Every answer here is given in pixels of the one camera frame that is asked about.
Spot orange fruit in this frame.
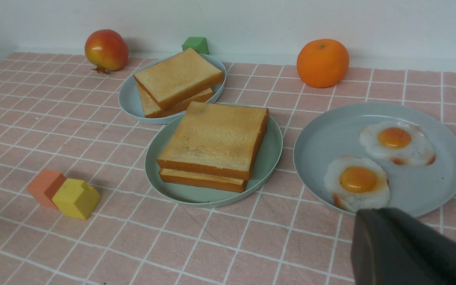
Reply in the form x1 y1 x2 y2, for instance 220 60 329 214
296 38 350 88

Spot grey-blue bread plate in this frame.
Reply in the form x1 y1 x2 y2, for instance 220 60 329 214
119 54 227 125

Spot red apple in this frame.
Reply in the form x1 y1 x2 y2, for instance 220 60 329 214
84 29 129 74

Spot toast slice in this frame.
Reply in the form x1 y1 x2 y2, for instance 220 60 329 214
157 101 270 181
137 85 214 118
133 48 224 110
159 169 248 193

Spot fried egg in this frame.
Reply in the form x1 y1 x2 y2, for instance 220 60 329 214
359 121 436 167
323 156 391 213

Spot mint green plate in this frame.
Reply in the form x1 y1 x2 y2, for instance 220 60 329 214
145 114 283 208

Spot grey-blue egg plate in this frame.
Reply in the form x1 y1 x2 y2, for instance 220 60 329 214
293 103 456 217

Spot back fried egg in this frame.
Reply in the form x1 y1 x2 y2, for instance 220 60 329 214
359 121 436 167

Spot pink checkered tablecloth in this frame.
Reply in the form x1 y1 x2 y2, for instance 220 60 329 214
0 53 456 285

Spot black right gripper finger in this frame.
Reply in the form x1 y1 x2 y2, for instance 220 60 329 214
351 208 456 285

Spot front fried egg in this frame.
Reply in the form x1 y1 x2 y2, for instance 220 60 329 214
323 156 391 213

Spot orange block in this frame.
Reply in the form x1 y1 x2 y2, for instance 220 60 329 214
27 169 67 210

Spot yellow block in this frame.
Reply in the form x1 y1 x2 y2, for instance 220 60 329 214
52 178 101 220

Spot green block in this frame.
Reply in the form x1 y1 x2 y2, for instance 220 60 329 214
181 36 210 55

